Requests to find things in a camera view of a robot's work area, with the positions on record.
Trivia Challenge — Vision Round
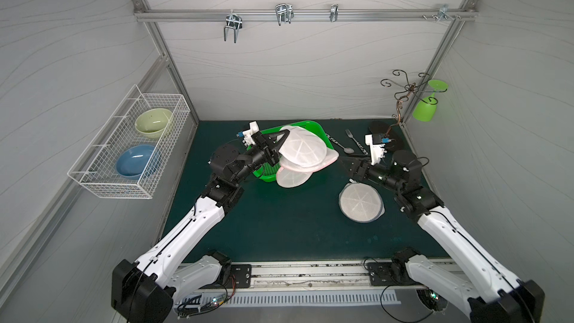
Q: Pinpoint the green plastic basket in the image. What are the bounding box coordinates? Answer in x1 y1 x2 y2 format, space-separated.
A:
245 120 335 183

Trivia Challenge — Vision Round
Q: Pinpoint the round white mesh bag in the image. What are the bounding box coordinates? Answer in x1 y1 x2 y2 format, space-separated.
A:
275 125 340 189

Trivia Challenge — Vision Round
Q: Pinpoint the white mesh laundry bag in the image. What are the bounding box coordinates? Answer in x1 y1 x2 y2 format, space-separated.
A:
339 182 385 224

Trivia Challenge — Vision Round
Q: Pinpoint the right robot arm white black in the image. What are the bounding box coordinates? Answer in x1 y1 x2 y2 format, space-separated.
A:
341 150 545 322

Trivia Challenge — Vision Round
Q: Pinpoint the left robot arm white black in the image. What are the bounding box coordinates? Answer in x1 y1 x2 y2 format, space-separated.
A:
111 129 289 322

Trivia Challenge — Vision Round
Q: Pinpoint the green plastic wine glass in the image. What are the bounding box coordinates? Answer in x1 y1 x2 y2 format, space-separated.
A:
413 79 448 122

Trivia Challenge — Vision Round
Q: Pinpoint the metal cup holder stand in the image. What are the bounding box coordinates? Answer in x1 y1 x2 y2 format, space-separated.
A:
369 69 430 152

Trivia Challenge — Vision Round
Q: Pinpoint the light green ceramic bowl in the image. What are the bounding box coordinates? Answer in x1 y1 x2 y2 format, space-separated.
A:
135 108 173 140

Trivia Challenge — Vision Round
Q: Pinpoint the metal double hook left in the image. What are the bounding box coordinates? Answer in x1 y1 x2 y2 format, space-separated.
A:
224 13 243 43

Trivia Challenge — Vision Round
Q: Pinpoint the metal double hook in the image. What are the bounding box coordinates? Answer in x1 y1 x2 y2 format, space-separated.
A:
275 3 294 26
224 13 243 43

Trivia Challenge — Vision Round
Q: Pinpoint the metal double hook middle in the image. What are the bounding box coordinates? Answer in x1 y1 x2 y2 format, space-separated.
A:
275 3 294 26

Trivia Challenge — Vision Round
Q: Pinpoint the blue ceramic bowl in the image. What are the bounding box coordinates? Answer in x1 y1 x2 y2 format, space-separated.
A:
115 144 162 180

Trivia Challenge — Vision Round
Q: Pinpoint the metal clip hook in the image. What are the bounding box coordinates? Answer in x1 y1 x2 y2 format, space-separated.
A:
330 4 339 22

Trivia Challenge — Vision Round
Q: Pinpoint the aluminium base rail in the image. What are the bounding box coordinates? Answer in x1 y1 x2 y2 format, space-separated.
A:
124 257 494 295

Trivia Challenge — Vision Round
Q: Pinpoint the white wire wall basket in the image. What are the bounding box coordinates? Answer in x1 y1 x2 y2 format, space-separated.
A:
67 86 191 200

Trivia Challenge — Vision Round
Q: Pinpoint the white slotted cable duct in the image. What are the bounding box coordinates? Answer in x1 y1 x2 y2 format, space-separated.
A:
137 290 402 310

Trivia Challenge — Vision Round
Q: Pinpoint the metal bracket hook right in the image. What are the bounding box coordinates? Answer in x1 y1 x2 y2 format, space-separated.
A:
422 4 462 22

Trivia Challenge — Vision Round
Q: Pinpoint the aluminium top rail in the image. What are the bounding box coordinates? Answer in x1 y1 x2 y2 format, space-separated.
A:
132 0 479 24

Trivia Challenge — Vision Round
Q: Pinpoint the black cable bundle left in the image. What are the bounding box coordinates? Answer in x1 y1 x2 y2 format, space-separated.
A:
175 273 237 319

